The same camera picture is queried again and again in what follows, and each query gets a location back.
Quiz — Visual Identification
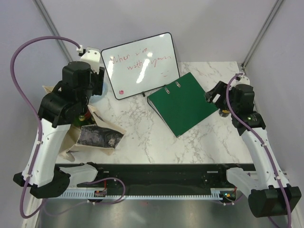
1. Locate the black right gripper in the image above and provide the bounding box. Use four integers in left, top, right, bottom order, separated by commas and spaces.
203, 81, 238, 114

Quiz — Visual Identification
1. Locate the black yellow label can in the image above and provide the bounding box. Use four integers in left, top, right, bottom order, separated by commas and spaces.
219, 109, 230, 117

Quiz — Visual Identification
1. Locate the green Perrier bottle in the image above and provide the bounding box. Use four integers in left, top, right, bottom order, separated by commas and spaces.
72, 115, 92, 128

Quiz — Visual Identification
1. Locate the beige canvas tote bag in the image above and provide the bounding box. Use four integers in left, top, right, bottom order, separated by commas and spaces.
42, 85, 126, 163

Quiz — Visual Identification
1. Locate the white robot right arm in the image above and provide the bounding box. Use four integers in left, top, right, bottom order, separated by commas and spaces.
205, 81, 302, 218

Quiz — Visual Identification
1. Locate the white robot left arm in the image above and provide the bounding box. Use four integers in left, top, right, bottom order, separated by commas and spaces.
13, 61, 105, 199

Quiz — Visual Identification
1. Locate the small white whiteboard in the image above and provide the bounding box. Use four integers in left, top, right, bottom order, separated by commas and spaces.
101, 32, 180, 100

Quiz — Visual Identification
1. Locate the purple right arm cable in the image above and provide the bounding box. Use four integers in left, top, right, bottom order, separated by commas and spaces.
225, 73, 293, 228

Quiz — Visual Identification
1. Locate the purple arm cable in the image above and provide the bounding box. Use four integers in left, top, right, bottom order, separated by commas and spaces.
225, 73, 293, 228
10, 36, 84, 219

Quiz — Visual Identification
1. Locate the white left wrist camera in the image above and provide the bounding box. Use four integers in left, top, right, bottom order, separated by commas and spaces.
76, 45, 101, 74

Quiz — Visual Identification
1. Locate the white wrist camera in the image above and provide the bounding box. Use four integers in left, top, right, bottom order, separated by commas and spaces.
234, 72, 250, 86
76, 45, 101, 74

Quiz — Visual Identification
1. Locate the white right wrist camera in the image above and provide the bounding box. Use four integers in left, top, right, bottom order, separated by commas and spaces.
234, 72, 250, 86

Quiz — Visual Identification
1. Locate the green ring binder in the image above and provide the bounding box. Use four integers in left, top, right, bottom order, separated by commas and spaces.
147, 73, 218, 137

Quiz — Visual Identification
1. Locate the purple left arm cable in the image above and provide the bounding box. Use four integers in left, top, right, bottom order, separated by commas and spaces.
10, 36, 84, 219

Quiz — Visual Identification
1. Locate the left aluminium frame post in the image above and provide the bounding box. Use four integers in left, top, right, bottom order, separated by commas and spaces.
33, 0, 73, 62

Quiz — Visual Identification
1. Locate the aluminium frame post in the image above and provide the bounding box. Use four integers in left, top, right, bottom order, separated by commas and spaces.
33, 0, 73, 62
238, 0, 285, 72

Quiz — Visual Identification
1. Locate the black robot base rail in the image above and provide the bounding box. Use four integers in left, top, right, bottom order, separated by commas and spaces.
92, 163, 255, 195

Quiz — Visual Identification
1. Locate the right aluminium frame post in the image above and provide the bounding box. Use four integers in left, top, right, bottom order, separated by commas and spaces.
238, 0, 285, 72

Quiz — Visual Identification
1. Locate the white slotted cable duct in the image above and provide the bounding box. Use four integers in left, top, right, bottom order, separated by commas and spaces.
58, 189, 223, 200

